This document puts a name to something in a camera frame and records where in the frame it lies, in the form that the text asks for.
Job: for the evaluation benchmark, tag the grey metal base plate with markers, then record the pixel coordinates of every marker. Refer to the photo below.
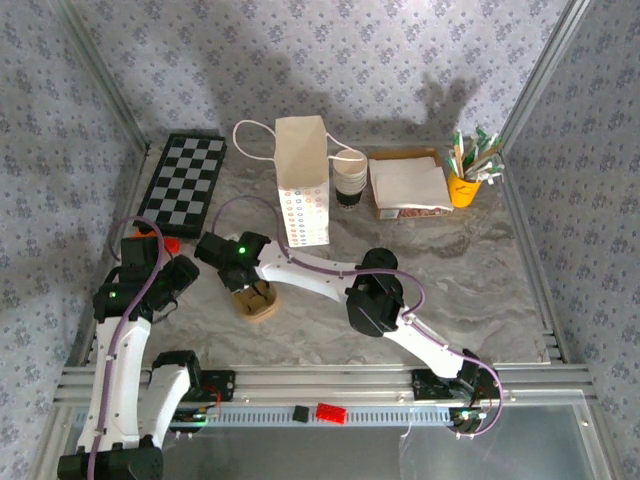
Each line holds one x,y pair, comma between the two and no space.
320,455

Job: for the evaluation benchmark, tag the box of white napkins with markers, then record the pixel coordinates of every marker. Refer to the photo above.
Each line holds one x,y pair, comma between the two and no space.
407,180

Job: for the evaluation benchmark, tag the aluminium mounting rail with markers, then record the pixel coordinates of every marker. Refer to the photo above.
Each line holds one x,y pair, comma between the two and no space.
320,382

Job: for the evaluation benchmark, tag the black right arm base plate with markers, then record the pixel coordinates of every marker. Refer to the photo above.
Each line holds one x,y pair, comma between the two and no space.
425,385

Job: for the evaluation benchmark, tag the white paper takeout bag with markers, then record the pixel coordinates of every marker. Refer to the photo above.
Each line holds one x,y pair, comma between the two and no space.
302,165

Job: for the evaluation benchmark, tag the cardboard napkin box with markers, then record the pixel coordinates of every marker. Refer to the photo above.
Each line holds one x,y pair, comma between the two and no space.
410,214

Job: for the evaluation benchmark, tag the small black cube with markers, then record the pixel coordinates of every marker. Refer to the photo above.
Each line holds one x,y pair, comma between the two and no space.
300,414

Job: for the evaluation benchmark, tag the red toy brick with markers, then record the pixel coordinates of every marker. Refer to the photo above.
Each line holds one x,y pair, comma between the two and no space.
331,413

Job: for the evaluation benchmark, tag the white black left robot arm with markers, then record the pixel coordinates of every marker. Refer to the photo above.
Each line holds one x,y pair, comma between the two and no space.
120,360

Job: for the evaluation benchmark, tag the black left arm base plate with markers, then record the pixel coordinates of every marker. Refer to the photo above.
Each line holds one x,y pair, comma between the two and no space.
227,385

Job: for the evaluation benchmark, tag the red plastic block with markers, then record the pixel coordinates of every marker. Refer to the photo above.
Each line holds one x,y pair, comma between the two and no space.
172,245

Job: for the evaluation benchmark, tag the yellow paper cup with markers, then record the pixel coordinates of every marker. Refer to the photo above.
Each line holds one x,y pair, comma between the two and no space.
464,191

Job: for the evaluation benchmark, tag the black grey chessboard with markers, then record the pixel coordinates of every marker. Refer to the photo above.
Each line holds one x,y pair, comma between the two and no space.
180,185

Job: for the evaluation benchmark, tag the green white wrapped stirrer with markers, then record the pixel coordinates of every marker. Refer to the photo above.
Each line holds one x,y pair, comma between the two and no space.
457,150
492,145
492,176
475,147
451,164
492,161

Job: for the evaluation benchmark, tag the aluminium frame post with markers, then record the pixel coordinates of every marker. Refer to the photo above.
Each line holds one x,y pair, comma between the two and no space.
102,70
545,70

